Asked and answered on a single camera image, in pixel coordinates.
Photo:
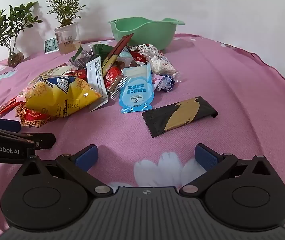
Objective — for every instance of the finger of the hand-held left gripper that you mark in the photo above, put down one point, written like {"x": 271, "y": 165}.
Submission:
{"x": 6, "y": 125}
{"x": 43, "y": 140}

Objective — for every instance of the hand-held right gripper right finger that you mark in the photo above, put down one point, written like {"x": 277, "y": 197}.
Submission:
{"x": 206, "y": 157}

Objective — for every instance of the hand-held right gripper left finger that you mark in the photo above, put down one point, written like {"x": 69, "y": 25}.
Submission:
{"x": 87, "y": 156}

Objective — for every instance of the white nougat candy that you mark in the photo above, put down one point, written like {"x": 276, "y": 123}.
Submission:
{"x": 162, "y": 63}

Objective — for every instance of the red and white candy bag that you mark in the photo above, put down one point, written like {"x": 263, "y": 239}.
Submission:
{"x": 145, "y": 52}

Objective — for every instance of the green plastic bowl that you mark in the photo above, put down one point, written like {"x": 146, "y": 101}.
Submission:
{"x": 152, "y": 35}

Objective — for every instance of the red sachet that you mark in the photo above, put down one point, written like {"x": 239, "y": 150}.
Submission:
{"x": 7, "y": 106}

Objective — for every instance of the red packet gold scalloped edge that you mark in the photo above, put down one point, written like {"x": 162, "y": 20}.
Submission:
{"x": 32, "y": 116}

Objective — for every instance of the yellow chip bag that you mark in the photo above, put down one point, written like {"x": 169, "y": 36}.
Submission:
{"x": 57, "y": 95}

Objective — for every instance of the black and gold packet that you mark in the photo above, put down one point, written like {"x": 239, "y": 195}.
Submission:
{"x": 157, "y": 122}

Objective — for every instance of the leafy plant in glass vase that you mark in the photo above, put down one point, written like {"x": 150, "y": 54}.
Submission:
{"x": 15, "y": 58}

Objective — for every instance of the cream packet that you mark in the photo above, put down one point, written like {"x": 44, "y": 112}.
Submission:
{"x": 57, "y": 70}

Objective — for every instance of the red packet gold script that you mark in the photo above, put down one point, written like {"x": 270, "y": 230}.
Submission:
{"x": 77, "y": 73}

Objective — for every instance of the pink floral tablecloth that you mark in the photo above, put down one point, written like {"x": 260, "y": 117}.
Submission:
{"x": 232, "y": 85}

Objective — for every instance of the light blue pouch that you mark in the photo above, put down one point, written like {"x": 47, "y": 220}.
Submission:
{"x": 136, "y": 92}

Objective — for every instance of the white packet with black print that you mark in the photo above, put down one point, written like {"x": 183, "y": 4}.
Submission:
{"x": 96, "y": 75}

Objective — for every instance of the red cookie packet clear ends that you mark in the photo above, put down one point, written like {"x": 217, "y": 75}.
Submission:
{"x": 111, "y": 76}

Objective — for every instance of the blue foil candy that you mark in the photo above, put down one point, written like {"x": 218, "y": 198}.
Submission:
{"x": 166, "y": 82}

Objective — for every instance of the clear packet with dark snack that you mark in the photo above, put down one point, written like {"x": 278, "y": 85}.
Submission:
{"x": 82, "y": 57}

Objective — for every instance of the pink candy wrapper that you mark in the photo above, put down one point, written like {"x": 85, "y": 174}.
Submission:
{"x": 157, "y": 79}

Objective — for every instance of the feathery plant in clear cup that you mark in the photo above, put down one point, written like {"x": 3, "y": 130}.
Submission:
{"x": 67, "y": 38}

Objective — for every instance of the green packet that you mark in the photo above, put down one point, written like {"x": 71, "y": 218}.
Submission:
{"x": 100, "y": 48}

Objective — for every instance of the dark red stick snack box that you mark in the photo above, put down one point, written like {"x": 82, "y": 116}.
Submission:
{"x": 116, "y": 51}

